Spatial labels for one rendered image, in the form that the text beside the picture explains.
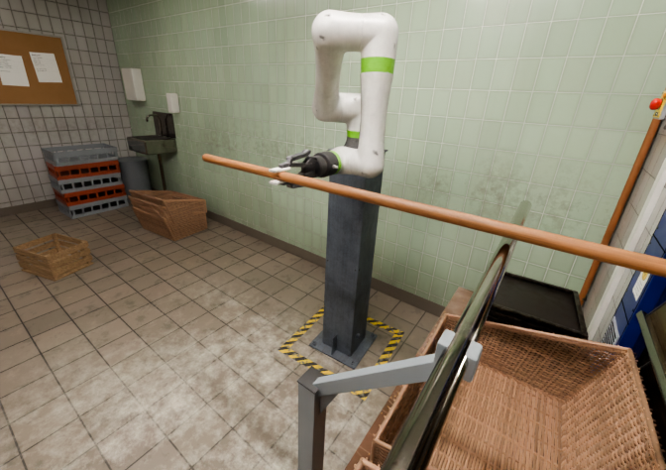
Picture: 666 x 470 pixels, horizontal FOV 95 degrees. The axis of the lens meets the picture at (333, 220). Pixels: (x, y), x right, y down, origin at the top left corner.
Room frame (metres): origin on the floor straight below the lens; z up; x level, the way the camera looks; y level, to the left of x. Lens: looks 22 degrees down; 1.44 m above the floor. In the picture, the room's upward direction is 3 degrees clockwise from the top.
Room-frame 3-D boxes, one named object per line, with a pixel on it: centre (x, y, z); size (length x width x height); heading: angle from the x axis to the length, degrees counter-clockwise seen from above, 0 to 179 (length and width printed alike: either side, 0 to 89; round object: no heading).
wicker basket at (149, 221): (3.02, 1.75, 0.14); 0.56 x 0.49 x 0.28; 61
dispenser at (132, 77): (4.07, 2.54, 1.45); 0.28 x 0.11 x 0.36; 55
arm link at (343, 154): (1.21, -0.02, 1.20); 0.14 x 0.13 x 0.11; 146
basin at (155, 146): (3.68, 2.20, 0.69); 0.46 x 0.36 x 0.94; 55
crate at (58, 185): (3.52, 2.97, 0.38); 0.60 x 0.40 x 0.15; 143
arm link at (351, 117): (1.51, -0.09, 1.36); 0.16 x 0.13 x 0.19; 93
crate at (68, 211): (3.53, 2.97, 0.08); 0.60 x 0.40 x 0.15; 147
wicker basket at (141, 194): (3.02, 1.73, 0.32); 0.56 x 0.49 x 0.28; 63
